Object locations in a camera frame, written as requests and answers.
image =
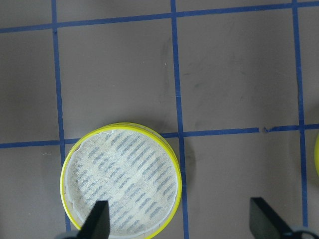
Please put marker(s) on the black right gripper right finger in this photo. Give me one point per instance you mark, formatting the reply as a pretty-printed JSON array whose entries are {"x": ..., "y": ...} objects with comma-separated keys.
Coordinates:
[{"x": 265, "y": 223}]

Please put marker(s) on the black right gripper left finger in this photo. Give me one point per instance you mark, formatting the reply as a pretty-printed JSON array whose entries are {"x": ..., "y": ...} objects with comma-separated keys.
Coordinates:
[{"x": 97, "y": 224}]

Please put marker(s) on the yellow rimmed bamboo steamer tray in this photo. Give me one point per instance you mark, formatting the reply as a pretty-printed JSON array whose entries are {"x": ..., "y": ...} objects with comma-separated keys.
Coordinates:
[{"x": 130, "y": 166}]

